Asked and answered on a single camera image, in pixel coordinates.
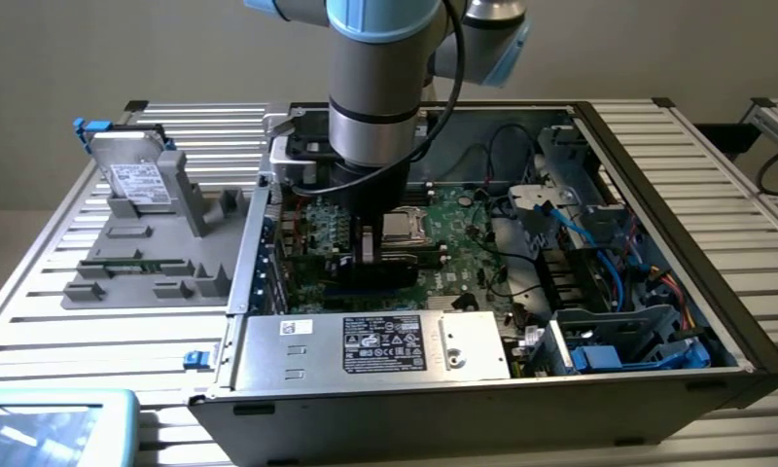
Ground open black PC case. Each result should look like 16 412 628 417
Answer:
185 99 778 461

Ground silver power supply unit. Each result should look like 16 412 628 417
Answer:
231 309 513 396

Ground grey metal disk bay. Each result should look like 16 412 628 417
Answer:
529 124 617 208

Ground silver hard disk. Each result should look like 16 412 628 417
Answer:
88 129 175 206

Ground blue SATA wire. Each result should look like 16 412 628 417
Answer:
536 201 628 313

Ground silver CPU socket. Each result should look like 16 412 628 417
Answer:
380 206 431 245

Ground black graphics card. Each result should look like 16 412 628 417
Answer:
321 253 421 290

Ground teach pendant with blue rim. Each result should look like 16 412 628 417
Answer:
0 387 141 467

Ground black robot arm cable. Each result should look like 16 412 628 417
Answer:
295 0 467 197

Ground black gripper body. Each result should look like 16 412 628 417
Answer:
328 162 413 220

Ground blue drive carrier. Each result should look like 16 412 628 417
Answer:
564 335 713 377

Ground red yellow power wires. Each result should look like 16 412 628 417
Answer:
645 262 704 340

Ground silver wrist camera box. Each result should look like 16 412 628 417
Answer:
261 100 333 187

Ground blue hard disk bracket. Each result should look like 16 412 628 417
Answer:
72 117 116 158

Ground green motherboard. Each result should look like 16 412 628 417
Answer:
276 180 517 313

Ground green RAM stick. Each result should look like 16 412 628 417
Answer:
79 259 197 276

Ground thin black wire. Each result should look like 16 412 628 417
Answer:
472 123 537 198

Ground grey parts rack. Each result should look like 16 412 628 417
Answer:
60 149 249 310

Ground grey chipset heat sink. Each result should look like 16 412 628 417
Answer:
425 293 483 313

